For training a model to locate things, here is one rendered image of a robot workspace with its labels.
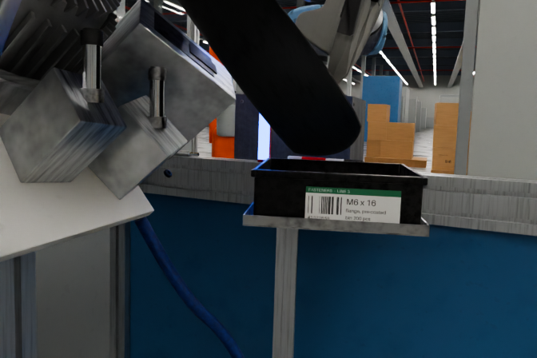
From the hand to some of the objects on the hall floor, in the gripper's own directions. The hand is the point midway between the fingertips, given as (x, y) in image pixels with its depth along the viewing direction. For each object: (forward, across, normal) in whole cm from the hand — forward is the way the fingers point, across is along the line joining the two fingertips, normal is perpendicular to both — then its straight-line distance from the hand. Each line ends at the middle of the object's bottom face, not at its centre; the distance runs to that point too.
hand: (340, 77), depth 44 cm
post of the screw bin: (+98, -19, +19) cm, 101 cm away
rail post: (+111, -37, -23) cm, 119 cm away
